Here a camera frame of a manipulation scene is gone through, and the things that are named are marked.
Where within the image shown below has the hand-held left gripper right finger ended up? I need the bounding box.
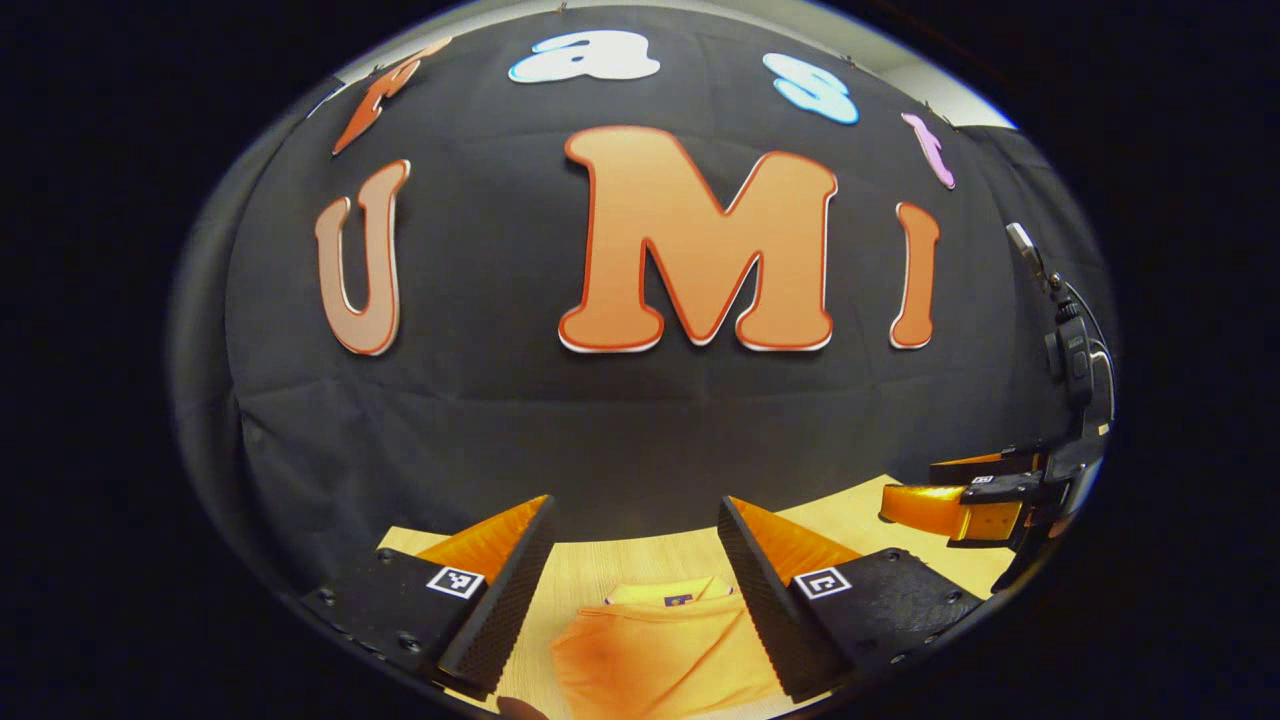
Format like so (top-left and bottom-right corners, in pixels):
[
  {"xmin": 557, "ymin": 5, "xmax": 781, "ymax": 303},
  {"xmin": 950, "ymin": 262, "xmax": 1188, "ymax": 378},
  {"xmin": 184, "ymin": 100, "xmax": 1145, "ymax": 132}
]
[{"xmin": 717, "ymin": 495, "xmax": 986, "ymax": 704}]

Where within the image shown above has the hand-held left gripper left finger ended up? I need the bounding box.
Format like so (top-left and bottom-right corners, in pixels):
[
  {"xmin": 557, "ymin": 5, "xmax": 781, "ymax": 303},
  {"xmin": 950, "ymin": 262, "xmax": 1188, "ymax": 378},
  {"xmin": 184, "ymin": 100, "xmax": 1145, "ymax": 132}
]
[{"xmin": 300, "ymin": 494, "xmax": 557, "ymax": 701}]

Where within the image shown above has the orange T-shirt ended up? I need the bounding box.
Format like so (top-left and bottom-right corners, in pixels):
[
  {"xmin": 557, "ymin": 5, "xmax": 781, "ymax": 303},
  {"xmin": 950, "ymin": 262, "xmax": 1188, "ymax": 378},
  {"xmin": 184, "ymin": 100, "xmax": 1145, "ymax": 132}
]
[{"xmin": 550, "ymin": 575, "xmax": 791, "ymax": 720}]

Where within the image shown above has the black backdrop cloth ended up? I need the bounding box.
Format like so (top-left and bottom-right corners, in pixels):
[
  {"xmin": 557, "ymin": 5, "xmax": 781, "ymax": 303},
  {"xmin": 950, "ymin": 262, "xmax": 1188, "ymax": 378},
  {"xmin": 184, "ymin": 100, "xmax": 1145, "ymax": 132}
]
[{"xmin": 170, "ymin": 5, "xmax": 1116, "ymax": 591}]

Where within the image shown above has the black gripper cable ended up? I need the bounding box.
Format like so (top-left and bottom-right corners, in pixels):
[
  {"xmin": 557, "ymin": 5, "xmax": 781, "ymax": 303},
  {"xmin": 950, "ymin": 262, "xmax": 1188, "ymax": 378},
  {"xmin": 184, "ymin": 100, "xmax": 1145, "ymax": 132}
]
[{"xmin": 1060, "ymin": 282, "xmax": 1117, "ymax": 431}]

